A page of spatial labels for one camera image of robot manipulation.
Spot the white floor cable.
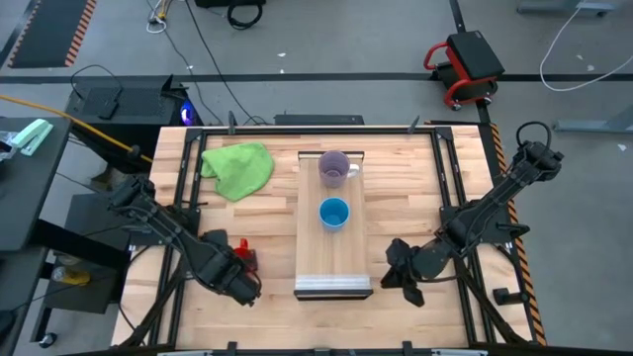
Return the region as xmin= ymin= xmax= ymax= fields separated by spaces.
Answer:
xmin=538 ymin=4 xmax=633 ymax=93

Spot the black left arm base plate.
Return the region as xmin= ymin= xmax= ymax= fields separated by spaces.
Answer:
xmin=129 ymin=206 xmax=202 ymax=247

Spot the black mat orange edge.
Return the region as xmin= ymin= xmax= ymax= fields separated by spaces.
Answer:
xmin=7 ymin=0 xmax=98 ymax=69

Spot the black computer tower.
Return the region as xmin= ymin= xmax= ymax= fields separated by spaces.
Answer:
xmin=65 ymin=74 xmax=204 ymax=174

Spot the white yellow cable bundle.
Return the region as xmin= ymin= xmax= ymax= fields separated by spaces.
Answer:
xmin=145 ymin=0 xmax=174 ymax=35

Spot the black power strip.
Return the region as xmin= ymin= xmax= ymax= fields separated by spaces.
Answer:
xmin=273 ymin=114 xmax=366 ymax=127

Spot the red black rolling stool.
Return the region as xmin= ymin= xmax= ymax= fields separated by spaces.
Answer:
xmin=422 ymin=30 xmax=506 ymax=111

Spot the black desk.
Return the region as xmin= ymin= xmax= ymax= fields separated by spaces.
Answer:
xmin=0 ymin=116 xmax=73 ymax=253

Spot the red mug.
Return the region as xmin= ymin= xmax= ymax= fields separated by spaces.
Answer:
xmin=231 ymin=237 xmax=259 ymax=272

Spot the black coiled cable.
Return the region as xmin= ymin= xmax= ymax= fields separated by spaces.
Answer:
xmin=226 ymin=2 xmax=266 ymax=31

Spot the black metal table frame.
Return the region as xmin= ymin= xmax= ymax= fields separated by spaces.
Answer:
xmin=118 ymin=126 xmax=540 ymax=348

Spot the purple mug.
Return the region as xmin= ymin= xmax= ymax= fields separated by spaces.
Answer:
xmin=316 ymin=149 xmax=361 ymax=190

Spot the green cloth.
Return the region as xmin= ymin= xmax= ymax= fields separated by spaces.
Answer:
xmin=200 ymin=141 xmax=276 ymax=203

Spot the black low stand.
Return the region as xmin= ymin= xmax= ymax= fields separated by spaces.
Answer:
xmin=29 ymin=195 xmax=133 ymax=342

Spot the black clamp knob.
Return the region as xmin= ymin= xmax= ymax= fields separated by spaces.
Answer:
xmin=493 ymin=287 xmax=530 ymax=307

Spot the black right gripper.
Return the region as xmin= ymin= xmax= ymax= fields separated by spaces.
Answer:
xmin=379 ymin=237 xmax=450 ymax=309

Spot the mint green stapler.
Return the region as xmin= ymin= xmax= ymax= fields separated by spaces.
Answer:
xmin=10 ymin=118 xmax=54 ymax=157

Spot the orange black hazard strip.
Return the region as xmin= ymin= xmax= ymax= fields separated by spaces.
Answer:
xmin=489 ymin=123 xmax=548 ymax=346

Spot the wooden shelf board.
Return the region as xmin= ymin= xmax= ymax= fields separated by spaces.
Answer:
xmin=294 ymin=150 xmax=375 ymax=302

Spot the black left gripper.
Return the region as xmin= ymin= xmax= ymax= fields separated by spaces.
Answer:
xmin=196 ymin=228 xmax=264 ymax=309

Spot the yellow bottle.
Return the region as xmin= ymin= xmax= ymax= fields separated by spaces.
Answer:
xmin=51 ymin=265 xmax=92 ymax=287

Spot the small black box with cable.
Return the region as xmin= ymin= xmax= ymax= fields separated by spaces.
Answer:
xmin=69 ymin=63 xmax=125 ymax=122

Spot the black floor cable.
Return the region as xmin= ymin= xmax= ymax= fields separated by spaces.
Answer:
xmin=184 ymin=0 xmax=262 ymax=126
xmin=145 ymin=0 xmax=224 ymax=125

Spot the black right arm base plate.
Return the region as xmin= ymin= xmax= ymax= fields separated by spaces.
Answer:
xmin=439 ymin=205 xmax=531 ymax=244

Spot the blue cup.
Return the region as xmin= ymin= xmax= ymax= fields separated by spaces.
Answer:
xmin=317 ymin=197 xmax=351 ymax=233

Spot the grey metal floor foot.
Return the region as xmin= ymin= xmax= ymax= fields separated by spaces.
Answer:
xmin=516 ymin=0 xmax=617 ymax=16
xmin=552 ymin=106 xmax=633 ymax=134

